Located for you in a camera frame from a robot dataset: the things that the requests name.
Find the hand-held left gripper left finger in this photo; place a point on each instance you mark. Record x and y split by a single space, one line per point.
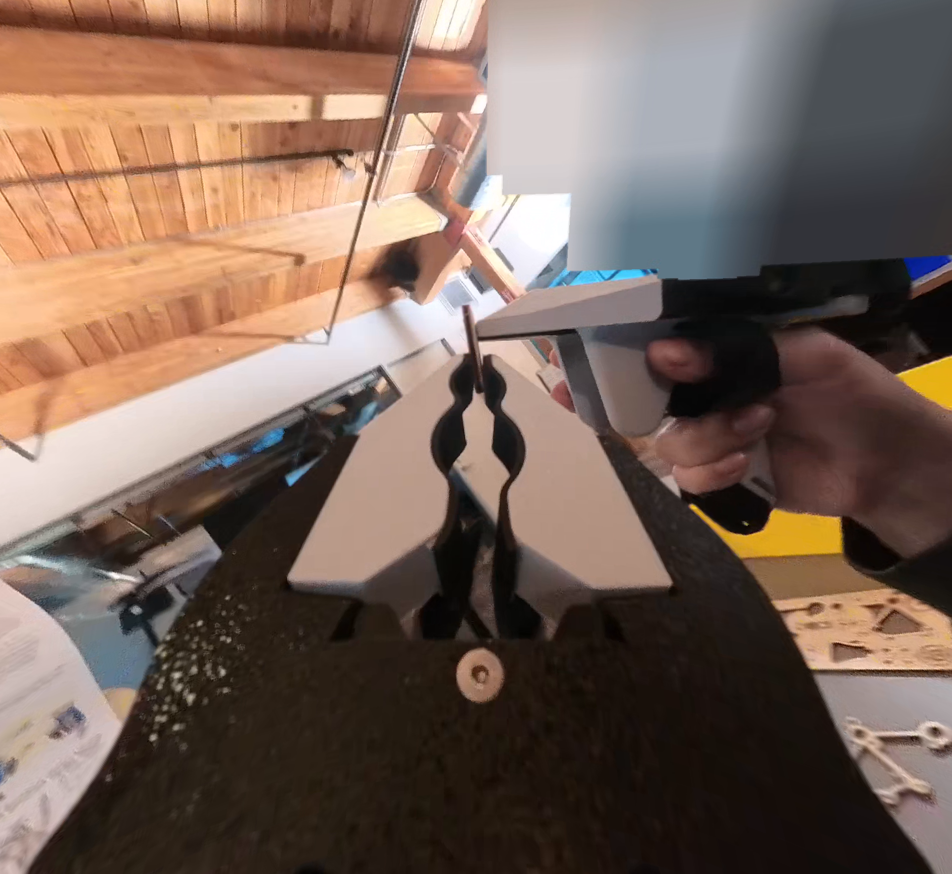
372 502

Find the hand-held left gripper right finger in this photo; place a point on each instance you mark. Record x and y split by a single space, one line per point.
587 509

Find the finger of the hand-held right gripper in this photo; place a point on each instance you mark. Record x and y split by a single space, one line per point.
587 305

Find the small brown wooden model part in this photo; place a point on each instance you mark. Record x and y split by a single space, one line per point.
473 346

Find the person's right forearm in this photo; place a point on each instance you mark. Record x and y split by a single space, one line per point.
907 576

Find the person's right hand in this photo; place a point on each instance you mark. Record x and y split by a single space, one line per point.
855 443

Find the black ceiling fixture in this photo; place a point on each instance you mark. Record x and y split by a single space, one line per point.
398 268

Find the metal ceiling conduit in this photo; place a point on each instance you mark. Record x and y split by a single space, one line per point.
387 115

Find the wooden sheet with triangle cutouts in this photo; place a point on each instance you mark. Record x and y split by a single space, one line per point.
855 632

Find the pale wooden linkage part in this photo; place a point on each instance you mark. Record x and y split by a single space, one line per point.
889 759

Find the printed instruction sheet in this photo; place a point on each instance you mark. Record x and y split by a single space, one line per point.
44 725

